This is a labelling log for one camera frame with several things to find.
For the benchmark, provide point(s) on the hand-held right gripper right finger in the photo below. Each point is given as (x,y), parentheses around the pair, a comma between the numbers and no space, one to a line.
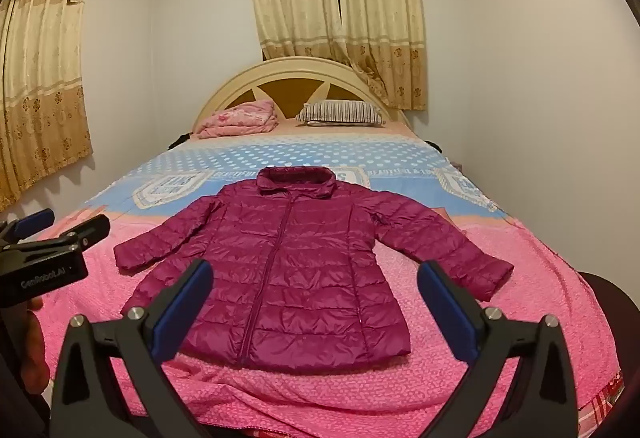
(445,308)

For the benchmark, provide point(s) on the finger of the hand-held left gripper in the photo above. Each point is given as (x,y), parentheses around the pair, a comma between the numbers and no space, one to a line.
(30,224)
(85,232)

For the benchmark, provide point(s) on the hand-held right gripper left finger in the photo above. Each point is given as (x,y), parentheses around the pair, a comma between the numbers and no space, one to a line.
(187,310)

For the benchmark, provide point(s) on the magenta quilted down jacket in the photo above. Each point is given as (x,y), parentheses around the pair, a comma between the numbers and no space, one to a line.
(295,263)

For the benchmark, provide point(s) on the person's left hand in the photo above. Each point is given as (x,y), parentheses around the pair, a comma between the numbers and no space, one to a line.
(35,348)

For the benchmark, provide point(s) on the pink and blue printed blanket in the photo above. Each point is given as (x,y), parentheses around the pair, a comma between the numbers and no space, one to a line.
(500,328)

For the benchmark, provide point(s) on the black object beside bed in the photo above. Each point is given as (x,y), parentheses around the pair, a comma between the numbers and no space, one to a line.
(436,146)
(179,141)

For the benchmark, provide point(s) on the beige floral side window curtain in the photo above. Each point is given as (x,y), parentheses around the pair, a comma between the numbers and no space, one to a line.
(42,83)

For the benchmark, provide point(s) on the dark brown round object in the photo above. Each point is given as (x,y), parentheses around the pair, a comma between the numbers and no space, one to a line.
(615,308)

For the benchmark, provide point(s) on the folded pink floral quilt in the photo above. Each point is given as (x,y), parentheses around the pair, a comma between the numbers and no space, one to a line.
(235,120)

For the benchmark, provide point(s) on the striped pillow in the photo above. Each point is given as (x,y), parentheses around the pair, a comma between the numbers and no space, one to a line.
(342,113)

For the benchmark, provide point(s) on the cream arched bed headboard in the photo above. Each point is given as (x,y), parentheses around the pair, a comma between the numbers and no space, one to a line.
(287,85)

